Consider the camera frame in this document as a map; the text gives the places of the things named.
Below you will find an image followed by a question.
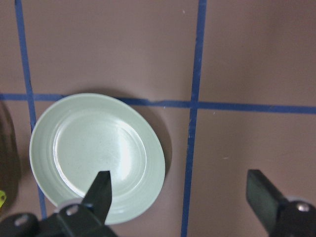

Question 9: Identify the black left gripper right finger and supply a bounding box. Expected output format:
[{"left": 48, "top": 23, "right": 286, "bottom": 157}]
[{"left": 246, "top": 169, "right": 286, "bottom": 234}]

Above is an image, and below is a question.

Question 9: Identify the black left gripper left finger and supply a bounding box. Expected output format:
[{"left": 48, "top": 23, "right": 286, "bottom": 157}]
[{"left": 81, "top": 171, "right": 112, "bottom": 224}]

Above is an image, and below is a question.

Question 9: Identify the pale green plate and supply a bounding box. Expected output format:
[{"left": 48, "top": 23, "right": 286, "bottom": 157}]
[{"left": 29, "top": 93, "right": 165, "bottom": 225}]

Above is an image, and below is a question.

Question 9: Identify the brown woven basket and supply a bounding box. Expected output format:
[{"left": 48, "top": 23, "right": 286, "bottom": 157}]
[{"left": 0, "top": 101, "right": 20, "bottom": 217}]

